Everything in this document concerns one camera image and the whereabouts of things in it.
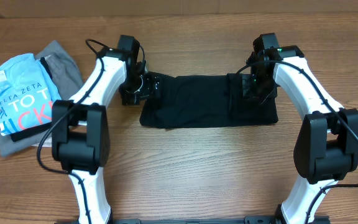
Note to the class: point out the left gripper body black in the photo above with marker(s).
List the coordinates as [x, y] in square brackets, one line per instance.
[142, 86]

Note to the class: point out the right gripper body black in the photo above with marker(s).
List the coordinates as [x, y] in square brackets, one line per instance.
[261, 88]

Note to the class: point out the black t-shirt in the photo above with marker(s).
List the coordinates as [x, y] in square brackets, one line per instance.
[204, 102]

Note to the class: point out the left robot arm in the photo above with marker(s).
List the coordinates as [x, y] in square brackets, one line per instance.
[80, 133]

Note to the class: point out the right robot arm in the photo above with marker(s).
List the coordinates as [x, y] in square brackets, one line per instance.
[327, 146]

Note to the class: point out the grey folded garment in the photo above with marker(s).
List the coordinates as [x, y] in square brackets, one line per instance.
[65, 75]

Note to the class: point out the light blue printed t-shirt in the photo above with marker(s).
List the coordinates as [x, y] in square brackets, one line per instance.
[27, 94]

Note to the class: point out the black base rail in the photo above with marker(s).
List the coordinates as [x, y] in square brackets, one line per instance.
[179, 221]

